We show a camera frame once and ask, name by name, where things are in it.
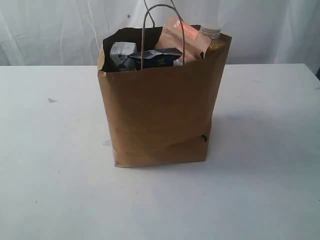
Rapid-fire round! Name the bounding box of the yellow grain bottle white cap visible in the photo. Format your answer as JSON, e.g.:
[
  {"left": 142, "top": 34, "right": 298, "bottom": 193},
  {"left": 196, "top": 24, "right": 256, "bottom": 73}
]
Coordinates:
[{"left": 200, "top": 25, "right": 225, "bottom": 53}]

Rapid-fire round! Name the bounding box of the spaghetti package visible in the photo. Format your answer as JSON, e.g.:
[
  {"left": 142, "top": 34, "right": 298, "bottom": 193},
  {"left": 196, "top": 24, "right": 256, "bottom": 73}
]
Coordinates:
[{"left": 128, "top": 48, "right": 183, "bottom": 71}]

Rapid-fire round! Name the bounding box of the white backdrop curtain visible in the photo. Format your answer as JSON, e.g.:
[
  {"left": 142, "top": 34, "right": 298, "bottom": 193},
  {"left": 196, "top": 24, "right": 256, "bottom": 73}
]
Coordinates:
[{"left": 0, "top": 0, "right": 320, "bottom": 72}]

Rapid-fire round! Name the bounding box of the brown kraft pouch orange label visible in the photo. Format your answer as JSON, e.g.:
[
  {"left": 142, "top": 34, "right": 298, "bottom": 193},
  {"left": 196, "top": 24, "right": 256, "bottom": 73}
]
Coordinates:
[{"left": 155, "top": 16, "right": 212, "bottom": 63}]

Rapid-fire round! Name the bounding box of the small blue white milk carton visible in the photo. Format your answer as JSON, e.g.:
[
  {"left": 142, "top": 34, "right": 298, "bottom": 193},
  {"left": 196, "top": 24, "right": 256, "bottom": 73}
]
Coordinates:
[{"left": 109, "top": 41, "right": 137, "bottom": 72}]

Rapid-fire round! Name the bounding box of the brown paper shopping bag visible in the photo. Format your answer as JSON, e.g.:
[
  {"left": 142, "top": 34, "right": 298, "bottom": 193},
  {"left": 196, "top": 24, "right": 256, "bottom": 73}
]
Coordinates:
[{"left": 97, "top": 14, "right": 232, "bottom": 168}]

